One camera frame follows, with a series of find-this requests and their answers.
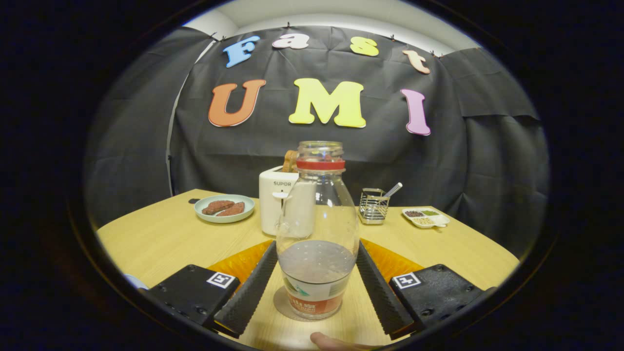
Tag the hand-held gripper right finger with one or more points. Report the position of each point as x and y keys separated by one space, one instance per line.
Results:
x=382 y=292

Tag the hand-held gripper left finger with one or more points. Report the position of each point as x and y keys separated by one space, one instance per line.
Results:
x=246 y=295

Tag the round brown coaster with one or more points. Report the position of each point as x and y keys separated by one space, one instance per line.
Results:
x=282 y=304

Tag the clear plastic juice bottle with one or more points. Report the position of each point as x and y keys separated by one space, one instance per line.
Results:
x=317 y=273

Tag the white cup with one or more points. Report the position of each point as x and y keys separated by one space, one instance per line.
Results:
x=134 y=282

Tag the light green plate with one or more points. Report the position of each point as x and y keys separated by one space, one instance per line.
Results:
x=243 y=217

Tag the white divided seasoning dish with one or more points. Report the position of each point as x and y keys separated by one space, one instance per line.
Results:
x=425 y=220

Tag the dark brown bread slice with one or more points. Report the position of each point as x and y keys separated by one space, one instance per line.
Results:
x=217 y=206
x=235 y=209

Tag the wooden table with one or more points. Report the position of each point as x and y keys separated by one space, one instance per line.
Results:
x=170 y=239

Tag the white toaster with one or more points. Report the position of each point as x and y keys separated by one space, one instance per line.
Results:
x=273 y=204

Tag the brown toast slice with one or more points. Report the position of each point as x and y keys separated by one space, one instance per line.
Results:
x=289 y=161

